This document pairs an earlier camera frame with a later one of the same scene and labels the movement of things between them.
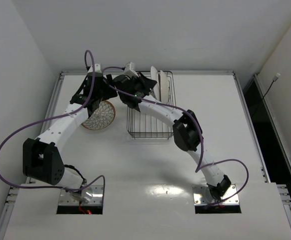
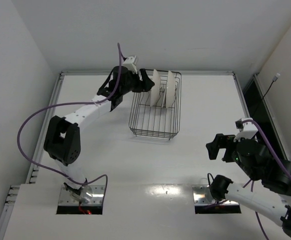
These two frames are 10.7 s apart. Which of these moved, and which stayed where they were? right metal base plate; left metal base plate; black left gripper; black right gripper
Moved: black left gripper; black right gripper
Stayed: left metal base plate; right metal base plate
